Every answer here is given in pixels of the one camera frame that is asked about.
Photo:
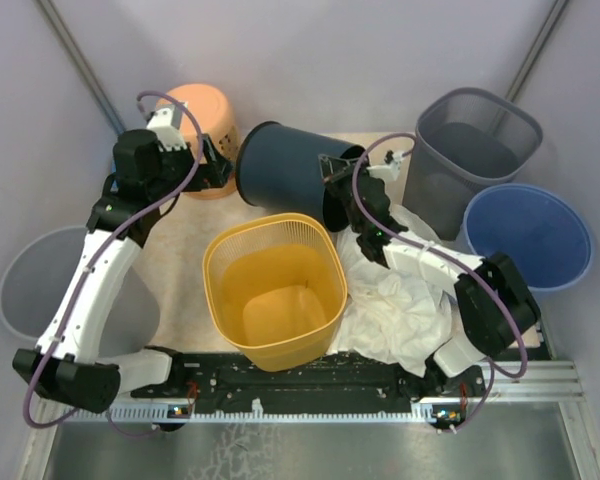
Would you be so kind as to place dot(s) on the grey mesh bin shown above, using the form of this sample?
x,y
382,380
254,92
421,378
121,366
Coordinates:
x,y
466,141

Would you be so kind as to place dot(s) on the grey slotted cable duct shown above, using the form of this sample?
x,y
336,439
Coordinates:
x,y
167,413

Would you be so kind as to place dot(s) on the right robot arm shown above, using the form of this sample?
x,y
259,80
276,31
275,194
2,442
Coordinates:
x,y
495,305

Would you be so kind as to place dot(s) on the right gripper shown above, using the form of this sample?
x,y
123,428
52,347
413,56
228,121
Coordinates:
x,y
330,167

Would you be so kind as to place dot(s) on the yellow slotted plastic basket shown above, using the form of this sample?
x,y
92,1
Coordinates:
x,y
276,289

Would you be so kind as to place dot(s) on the black round bin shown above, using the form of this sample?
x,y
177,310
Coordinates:
x,y
278,169

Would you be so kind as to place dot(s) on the white crumpled cloth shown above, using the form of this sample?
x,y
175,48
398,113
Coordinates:
x,y
390,316

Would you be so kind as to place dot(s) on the blue round bin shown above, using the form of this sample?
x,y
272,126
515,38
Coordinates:
x,y
548,241

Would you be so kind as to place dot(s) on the peach plastic bucket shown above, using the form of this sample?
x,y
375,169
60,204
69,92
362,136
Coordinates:
x,y
214,113

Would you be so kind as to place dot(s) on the grey round bin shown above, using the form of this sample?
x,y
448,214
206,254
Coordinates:
x,y
35,282

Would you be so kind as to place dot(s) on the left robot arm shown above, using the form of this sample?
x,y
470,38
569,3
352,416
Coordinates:
x,y
152,167

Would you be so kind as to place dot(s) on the aluminium frame rail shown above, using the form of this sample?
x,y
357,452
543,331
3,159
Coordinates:
x,y
550,381

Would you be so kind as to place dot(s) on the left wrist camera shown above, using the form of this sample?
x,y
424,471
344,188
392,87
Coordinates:
x,y
165,122

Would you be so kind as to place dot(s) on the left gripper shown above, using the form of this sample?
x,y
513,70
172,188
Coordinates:
x,y
215,172

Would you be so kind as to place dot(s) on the black mounting rail base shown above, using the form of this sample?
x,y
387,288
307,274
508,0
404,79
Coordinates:
x,y
343,383

